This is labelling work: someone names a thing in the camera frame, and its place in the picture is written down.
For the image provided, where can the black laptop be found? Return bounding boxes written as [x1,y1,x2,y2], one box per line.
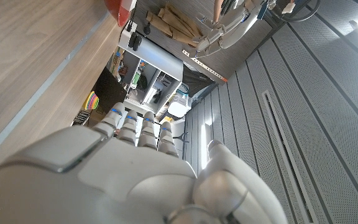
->
[93,67,128,114]

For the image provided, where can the white rounded appliance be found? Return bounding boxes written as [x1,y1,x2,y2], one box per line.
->
[167,93,193,119]

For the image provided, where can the brown folded cloth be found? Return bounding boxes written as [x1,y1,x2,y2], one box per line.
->
[145,2,203,48]

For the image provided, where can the white shelf cabinet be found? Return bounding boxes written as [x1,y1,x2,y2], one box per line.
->
[106,20,185,116]

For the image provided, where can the white power strip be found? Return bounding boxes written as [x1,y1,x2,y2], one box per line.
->
[118,19,138,48]

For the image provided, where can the red bowl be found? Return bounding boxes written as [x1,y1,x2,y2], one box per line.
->
[104,0,138,27]

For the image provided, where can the black power adapter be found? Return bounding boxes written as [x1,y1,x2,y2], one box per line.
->
[128,32,143,52]

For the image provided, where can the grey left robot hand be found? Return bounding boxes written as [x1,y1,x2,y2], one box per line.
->
[194,5,262,59]

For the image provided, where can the rainbow stacking cups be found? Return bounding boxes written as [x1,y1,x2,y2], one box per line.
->
[83,90,100,111]

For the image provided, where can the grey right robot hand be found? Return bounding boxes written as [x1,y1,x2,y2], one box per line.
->
[0,102,288,224]

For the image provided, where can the white perforated metal bar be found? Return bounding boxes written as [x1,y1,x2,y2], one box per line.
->
[181,49,229,84]

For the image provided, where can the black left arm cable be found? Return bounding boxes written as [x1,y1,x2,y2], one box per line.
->
[268,0,322,23]

